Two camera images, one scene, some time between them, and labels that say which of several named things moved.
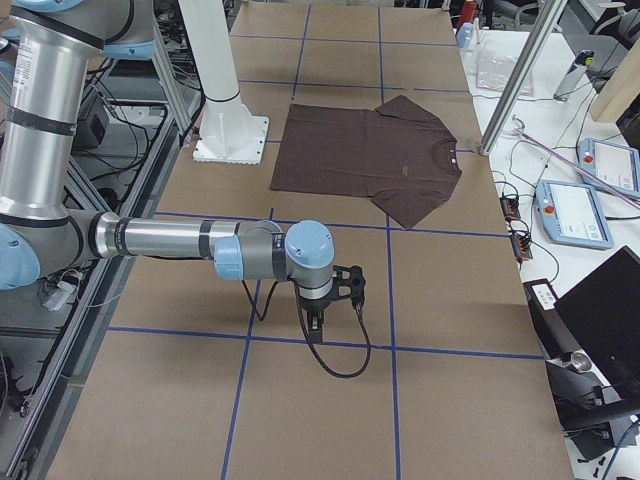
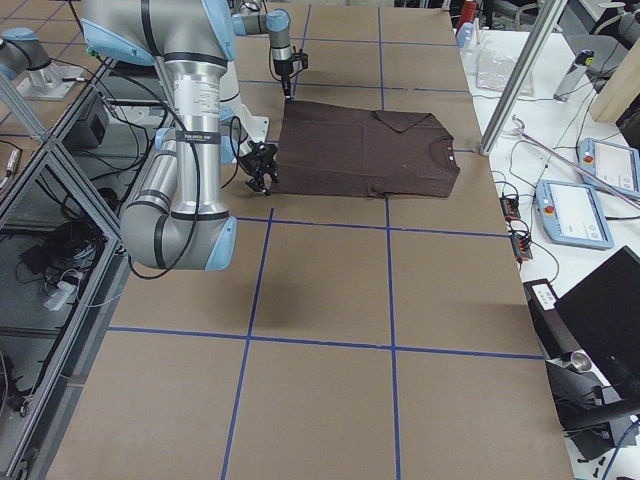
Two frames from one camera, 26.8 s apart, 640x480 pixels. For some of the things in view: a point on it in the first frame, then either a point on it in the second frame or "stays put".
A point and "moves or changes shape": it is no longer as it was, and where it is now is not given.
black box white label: x=552 y=332 stays put
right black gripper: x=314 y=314 -> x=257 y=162
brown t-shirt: x=397 y=155 moves or changes shape
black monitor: x=603 y=312 stays put
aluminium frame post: x=534 y=50 stays put
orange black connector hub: x=509 y=207 stays put
